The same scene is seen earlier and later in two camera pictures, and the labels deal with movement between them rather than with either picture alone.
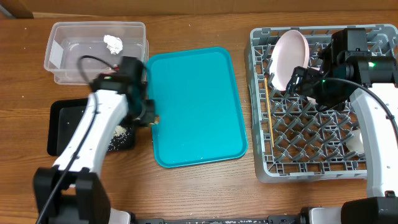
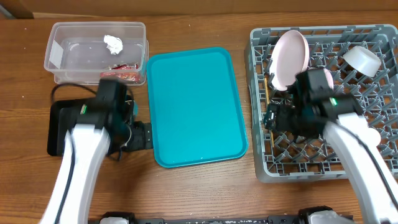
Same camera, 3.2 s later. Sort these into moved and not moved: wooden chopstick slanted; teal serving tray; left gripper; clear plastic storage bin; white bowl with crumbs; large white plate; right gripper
Moved: right gripper; white bowl with crumbs; left gripper
Not moved: wooden chopstick slanted; clear plastic storage bin; large white plate; teal serving tray
